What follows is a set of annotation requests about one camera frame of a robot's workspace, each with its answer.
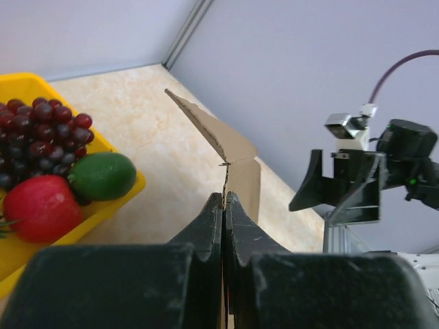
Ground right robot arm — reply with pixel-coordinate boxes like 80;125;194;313
289;119;438;227

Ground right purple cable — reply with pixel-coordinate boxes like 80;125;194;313
368;49;439;106

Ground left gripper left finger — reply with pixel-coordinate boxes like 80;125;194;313
1;193;223;328

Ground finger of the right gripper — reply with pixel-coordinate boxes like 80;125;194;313
329;152;386;226
289;149;346;212

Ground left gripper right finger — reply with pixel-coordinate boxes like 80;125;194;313
224;192;438;328

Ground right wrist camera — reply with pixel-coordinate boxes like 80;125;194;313
324;103;377;151

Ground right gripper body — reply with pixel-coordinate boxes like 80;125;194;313
331;150;388;192

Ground purple grape bunch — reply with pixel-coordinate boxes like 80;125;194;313
1;97;95;191

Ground brown cardboard box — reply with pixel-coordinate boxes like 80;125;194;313
164;88;262;329

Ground green avocado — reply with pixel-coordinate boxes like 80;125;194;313
67;152;137;202

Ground red pink fruit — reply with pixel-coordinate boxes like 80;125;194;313
3;175;83;243

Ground green pineapple leaves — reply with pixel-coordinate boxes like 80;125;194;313
0;214;20;239

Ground right aluminium frame post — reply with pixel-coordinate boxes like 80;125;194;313
161;0;213;71

